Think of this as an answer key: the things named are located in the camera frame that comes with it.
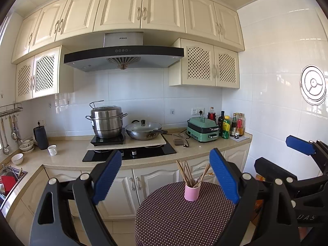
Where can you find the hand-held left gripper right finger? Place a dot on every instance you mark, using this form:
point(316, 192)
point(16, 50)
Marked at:
point(224, 176)

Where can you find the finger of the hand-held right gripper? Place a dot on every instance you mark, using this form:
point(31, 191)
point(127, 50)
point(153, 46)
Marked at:
point(271, 167)
point(299, 144)

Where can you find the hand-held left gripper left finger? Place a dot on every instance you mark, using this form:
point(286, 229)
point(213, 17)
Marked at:
point(107, 176)

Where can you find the bunch of wooden chopsticks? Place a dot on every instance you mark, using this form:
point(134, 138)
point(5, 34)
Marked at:
point(188, 178)

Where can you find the pink cup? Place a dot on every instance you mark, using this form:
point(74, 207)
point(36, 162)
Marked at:
point(191, 194)

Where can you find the black induction cooker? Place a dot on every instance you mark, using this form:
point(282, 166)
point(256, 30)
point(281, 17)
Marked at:
point(102, 141)

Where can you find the white paper sheet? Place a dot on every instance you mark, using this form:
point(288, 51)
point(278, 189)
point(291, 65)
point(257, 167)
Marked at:
point(243, 138)

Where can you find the cream lower kitchen cabinets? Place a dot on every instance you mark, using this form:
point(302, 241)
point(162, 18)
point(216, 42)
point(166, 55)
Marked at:
point(151, 179)

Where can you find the cream kitchen cabinets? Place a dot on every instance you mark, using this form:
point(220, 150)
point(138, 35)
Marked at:
point(120, 7)
point(151, 179)

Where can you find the cardboard box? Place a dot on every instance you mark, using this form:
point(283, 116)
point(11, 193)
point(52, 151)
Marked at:
point(257, 210)

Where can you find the small brown bottle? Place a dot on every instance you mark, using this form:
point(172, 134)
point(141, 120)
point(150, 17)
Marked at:
point(236, 132)

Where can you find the green plastic bottle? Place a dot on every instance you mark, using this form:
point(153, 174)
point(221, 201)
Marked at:
point(226, 130)

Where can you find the beige stone board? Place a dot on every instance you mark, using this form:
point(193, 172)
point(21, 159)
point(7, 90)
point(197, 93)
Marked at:
point(143, 144)

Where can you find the green electric grill pot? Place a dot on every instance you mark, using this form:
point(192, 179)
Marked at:
point(202, 133)

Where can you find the dark sauce bottle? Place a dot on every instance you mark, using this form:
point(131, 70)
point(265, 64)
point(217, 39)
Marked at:
point(233, 125)

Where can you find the black glass gas stove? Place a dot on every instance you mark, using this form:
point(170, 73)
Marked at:
point(153, 152)

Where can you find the red label sauce bottle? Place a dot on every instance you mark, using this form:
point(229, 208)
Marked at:
point(240, 125)

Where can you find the steel steamer pot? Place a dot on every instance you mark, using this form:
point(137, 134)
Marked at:
point(106, 123)

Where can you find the dark olive oil bottle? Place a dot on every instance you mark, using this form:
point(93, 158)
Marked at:
point(221, 123)

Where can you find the steel wok with lid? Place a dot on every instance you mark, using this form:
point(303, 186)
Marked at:
point(143, 133)

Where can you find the clear plastic container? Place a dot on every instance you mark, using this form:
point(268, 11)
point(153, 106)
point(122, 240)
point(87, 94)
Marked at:
point(178, 141)

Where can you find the white cup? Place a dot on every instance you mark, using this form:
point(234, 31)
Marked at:
point(52, 150)

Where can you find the dark soda bottle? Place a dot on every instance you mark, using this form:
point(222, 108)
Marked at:
point(211, 115)

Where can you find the black kettle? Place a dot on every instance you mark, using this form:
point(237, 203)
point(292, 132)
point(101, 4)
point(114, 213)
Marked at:
point(41, 138)

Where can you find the white patterned bowl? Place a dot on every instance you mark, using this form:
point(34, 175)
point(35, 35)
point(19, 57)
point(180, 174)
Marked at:
point(28, 143)
point(27, 148)

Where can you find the steel sink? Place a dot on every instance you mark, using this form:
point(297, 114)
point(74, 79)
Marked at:
point(19, 178)

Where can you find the plain white bowl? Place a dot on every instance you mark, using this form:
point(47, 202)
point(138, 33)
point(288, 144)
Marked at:
point(17, 158)

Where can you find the red plastic basin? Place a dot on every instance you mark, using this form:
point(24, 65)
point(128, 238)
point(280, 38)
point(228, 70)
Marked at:
point(7, 184)

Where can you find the metal skimmer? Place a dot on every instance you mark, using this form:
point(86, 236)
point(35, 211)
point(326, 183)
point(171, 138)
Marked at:
point(14, 133)

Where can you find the metal ladle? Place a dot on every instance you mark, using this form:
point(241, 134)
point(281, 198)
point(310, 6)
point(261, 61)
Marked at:
point(5, 150)

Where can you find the cream lattice door cabinet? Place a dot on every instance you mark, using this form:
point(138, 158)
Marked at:
point(44, 74)
point(199, 61)

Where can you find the grey range hood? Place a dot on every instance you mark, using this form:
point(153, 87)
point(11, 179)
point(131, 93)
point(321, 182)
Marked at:
point(123, 51)

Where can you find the cream upper kitchen cabinets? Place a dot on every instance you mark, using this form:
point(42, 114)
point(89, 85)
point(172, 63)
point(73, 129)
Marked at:
point(120, 7)

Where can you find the round white wall vent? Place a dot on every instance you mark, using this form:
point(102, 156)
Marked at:
point(312, 83)

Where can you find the white wall socket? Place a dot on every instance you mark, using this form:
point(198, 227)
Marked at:
point(41, 121)
point(197, 111)

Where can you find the metal wall rack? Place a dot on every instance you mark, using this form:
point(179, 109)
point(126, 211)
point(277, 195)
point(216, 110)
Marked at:
point(11, 109)

